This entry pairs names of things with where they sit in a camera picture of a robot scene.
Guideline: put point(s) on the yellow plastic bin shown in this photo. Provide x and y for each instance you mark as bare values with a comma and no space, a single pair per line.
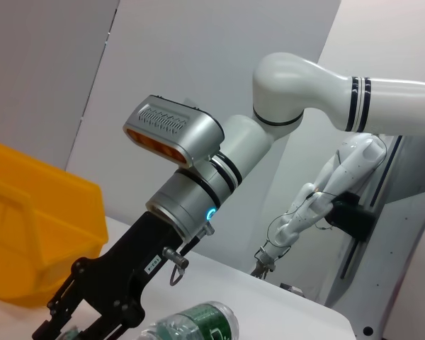
39,219

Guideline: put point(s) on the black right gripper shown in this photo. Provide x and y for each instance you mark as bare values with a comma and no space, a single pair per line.
127,269

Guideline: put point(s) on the black carriage block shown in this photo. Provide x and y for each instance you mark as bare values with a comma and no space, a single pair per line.
354,216

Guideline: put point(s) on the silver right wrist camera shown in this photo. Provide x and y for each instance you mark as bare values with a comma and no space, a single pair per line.
173,131

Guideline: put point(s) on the background robot hand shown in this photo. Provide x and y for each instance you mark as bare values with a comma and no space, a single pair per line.
263,263

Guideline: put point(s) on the green plastic wrapper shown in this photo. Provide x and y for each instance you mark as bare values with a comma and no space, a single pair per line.
72,333

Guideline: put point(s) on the grey lift column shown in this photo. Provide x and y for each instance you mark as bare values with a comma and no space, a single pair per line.
411,248

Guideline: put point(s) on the small dark object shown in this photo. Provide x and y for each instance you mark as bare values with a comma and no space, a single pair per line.
292,288

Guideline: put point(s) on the clear bottle with green label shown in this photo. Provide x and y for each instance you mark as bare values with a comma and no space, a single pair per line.
198,322

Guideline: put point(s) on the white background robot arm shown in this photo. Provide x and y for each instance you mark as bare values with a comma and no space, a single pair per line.
347,166

